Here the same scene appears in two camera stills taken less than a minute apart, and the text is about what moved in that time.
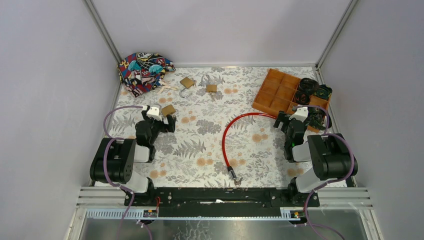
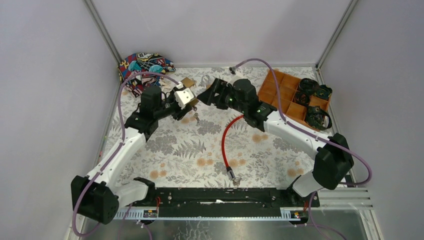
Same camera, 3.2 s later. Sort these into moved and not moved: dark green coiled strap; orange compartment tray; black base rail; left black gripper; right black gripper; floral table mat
Moved: right black gripper; left black gripper
Not moved: orange compartment tray; black base rail; dark green coiled strap; floral table mat
